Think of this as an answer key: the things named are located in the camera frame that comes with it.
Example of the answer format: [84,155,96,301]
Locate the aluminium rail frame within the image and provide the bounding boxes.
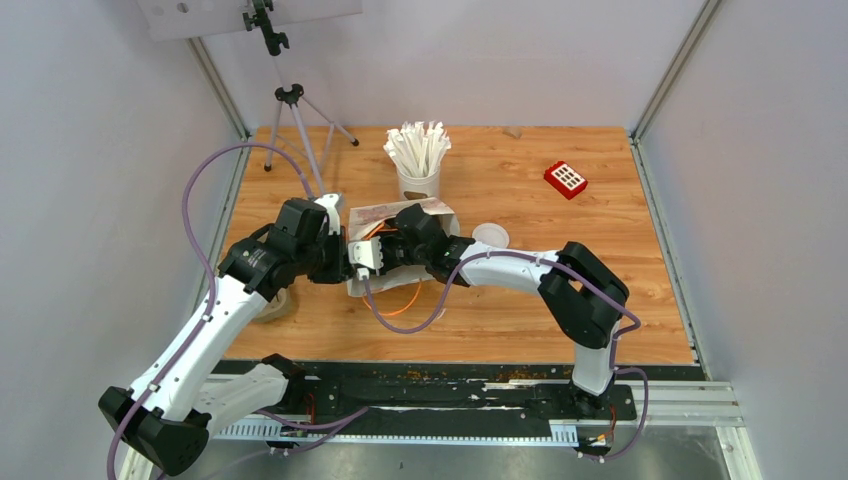
[119,370,747,480]

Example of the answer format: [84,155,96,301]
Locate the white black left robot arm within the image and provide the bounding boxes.
[98,193,351,476]

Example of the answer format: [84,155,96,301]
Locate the white perforated board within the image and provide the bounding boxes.
[137,0,363,41]

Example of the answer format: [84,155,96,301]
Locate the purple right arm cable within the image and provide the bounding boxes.
[360,250,651,463]

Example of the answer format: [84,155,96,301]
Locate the camera tripod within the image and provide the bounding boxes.
[242,0,360,194]

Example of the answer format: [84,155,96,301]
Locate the white cup of straws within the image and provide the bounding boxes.
[383,121,452,201]

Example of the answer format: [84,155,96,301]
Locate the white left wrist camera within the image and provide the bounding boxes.
[314,193,344,235]

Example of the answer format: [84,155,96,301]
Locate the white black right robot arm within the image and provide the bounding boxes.
[376,204,630,418]

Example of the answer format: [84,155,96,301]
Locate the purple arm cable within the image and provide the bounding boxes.
[105,141,372,480]
[360,250,651,463]

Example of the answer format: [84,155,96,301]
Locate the red white toy block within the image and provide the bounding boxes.
[543,161,589,200]

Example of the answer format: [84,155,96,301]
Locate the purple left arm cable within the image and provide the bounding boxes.
[105,141,372,480]

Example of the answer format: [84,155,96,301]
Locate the paper takeout bag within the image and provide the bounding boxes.
[348,197,460,317]

